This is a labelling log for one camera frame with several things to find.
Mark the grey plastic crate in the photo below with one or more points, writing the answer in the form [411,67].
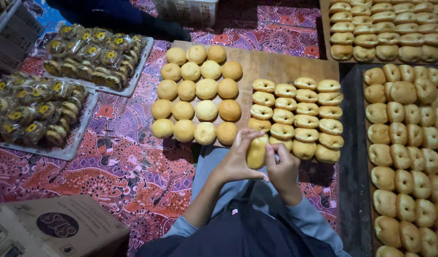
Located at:
[15,32]

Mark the dark tray with buns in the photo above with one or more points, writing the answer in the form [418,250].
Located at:
[404,160]

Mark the white tray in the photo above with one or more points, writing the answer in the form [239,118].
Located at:
[138,73]
[81,135]

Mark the brown cardboard box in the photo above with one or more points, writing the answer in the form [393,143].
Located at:
[58,228]

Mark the white plastic basket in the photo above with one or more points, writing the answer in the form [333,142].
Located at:
[187,10]

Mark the rows of slit buns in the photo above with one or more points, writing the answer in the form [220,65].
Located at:
[304,114]

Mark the purple patterned mat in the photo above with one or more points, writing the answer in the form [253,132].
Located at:
[133,171]

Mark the person's dark garment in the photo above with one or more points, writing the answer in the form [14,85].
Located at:
[247,235]

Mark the group of round whole buns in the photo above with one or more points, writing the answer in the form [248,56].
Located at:
[206,89]

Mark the wooden board with buns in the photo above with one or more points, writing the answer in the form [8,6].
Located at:
[386,32]

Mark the person's left hand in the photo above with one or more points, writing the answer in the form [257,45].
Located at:
[233,164]

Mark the person's right hand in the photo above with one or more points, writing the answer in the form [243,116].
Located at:
[285,173]

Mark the small metal blade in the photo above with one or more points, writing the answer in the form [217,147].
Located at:
[276,158]

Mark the pile of wrapped buns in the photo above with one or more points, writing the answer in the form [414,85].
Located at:
[94,53]
[33,110]

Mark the yellow bun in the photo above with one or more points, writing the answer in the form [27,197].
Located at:
[256,153]

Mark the person's right fingers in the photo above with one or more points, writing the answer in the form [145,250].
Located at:
[278,151]

